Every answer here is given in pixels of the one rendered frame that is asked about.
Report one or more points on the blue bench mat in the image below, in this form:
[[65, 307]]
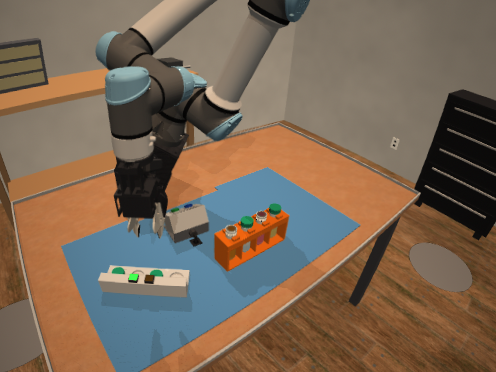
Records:
[[139, 330]]

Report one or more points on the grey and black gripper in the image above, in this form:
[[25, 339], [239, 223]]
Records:
[[135, 204]]

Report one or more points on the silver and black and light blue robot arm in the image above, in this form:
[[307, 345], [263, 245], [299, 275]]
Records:
[[138, 101]]

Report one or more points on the grey table edge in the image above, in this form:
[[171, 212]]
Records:
[[244, 336]]

